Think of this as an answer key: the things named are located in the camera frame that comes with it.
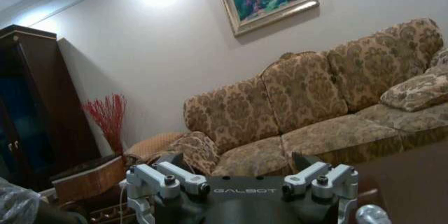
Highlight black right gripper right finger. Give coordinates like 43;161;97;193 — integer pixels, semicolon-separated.
283;152;360;224

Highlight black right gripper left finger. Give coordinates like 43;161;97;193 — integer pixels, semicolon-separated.
125;152;208;224

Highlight brown wooden side table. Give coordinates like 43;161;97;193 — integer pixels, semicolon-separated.
51;154;143;224

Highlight floral throw pillow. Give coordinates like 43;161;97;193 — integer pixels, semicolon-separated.
167;131;221;175
380;73;448;112

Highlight red decorative twigs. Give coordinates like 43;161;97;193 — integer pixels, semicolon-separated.
81;93;128;156

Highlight floral patterned beige sofa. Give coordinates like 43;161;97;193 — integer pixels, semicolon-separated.
124;18;448;177

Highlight clear plastic bag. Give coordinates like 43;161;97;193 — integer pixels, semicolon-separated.
0;176;43;224

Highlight dark wooden glass-door cabinet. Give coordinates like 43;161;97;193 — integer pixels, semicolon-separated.
0;24;103;192

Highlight white cable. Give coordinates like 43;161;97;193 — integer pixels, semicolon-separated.
116;179;129;220

